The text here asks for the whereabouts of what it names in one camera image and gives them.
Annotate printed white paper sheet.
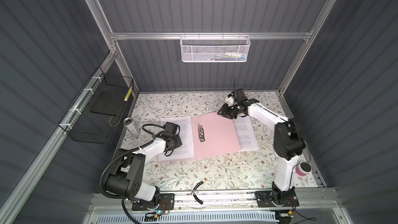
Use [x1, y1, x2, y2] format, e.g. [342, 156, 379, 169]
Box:
[158, 116, 194, 163]

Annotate metal folder clip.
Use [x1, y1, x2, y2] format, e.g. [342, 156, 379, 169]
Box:
[198, 123, 205, 142]

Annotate pink file folder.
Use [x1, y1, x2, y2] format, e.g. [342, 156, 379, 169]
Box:
[157, 111, 242, 162]

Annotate stack of printed papers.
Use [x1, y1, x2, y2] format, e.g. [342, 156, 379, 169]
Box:
[233, 116, 259, 151]

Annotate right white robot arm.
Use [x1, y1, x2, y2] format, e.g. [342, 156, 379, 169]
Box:
[218, 89, 312, 206]

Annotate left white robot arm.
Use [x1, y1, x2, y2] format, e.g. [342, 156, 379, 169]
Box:
[99, 122, 182, 205]

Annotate silver drink can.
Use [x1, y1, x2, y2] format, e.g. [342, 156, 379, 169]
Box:
[123, 117, 140, 138]

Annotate yellow marker pen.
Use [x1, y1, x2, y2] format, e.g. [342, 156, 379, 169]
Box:
[124, 87, 133, 102]

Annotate black pliers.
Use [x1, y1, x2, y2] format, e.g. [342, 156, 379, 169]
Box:
[191, 181, 204, 205]

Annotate black notebook in basket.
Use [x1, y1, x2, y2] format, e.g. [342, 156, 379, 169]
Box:
[90, 92, 127, 117]

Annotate white wire mesh basket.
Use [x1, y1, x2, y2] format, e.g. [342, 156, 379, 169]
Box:
[179, 35, 251, 63]

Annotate black wire basket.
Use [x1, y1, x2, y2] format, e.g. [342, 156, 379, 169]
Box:
[59, 68, 134, 145]

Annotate black corrugated cable conduit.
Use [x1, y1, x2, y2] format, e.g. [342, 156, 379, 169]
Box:
[98, 123, 165, 200]

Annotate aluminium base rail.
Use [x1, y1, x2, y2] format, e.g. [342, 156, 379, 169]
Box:
[87, 187, 343, 215]

